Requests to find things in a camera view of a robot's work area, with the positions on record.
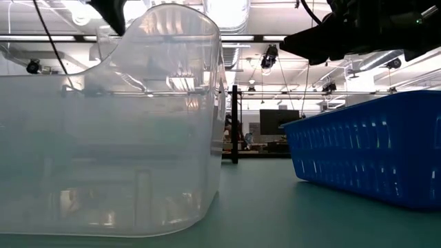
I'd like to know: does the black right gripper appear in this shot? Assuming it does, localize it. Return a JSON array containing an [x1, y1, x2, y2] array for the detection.
[[279, 0, 441, 66]]

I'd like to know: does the blue slotted plastic basket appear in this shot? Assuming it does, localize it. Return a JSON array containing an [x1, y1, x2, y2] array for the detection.
[[282, 90, 441, 211]]

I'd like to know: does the clear plastic storage bin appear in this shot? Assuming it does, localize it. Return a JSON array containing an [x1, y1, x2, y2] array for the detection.
[[0, 3, 227, 238]]

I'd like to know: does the black overhead bar with lights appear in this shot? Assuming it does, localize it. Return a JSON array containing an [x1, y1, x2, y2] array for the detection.
[[0, 33, 289, 44]]

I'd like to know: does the black computer monitor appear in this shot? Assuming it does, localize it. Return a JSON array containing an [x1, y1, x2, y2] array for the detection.
[[260, 109, 300, 136]]

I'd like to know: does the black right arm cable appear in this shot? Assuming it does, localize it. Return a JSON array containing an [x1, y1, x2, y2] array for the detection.
[[300, 0, 323, 25]]

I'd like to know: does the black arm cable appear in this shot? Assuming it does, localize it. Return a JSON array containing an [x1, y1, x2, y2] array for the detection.
[[32, 0, 75, 89], [300, 0, 323, 25]]

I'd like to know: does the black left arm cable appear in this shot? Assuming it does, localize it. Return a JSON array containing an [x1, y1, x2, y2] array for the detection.
[[32, 0, 75, 89]]

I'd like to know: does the black frame wooden shelf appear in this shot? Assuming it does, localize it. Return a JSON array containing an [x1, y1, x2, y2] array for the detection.
[[231, 85, 239, 165]]

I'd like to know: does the black table frame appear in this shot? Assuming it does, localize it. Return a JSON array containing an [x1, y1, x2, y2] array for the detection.
[[222, 152, 292, 160]]

